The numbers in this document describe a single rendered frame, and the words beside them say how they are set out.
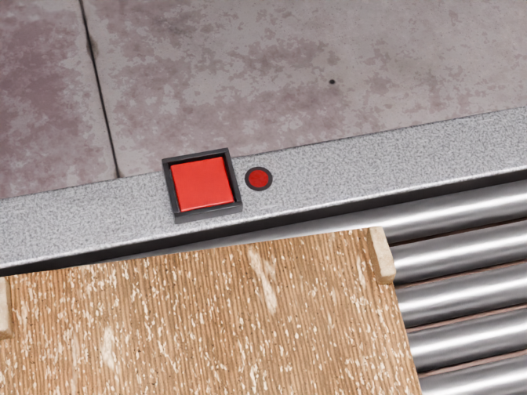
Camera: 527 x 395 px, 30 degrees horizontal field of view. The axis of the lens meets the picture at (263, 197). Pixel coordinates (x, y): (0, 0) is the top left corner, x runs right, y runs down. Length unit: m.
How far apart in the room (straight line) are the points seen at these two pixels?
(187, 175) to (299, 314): 0.20
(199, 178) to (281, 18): 1.37
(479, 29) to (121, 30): 0.87
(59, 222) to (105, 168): 1.10
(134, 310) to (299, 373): 0.18
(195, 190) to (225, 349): 0.19
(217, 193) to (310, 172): 0.11
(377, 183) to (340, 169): 0.04
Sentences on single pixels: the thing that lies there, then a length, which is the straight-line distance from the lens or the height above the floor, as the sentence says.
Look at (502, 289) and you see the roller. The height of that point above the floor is 0.92.
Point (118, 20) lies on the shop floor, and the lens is 2.41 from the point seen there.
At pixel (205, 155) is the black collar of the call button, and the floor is 0.93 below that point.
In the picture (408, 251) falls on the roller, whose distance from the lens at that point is 1.08.
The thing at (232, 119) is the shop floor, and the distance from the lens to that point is 2.24.
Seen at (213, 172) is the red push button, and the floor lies 0.93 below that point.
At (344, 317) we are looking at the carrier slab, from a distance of 1.02.
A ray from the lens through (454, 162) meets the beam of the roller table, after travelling 1.15.
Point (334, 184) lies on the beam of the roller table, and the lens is 1.11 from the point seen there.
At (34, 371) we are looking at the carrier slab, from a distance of 1.00.
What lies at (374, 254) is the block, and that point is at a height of 0.96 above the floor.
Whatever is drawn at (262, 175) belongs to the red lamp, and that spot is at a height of 0.92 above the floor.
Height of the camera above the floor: 1.87
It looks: 61 degrees down
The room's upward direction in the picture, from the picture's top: 7 degrees clockwise
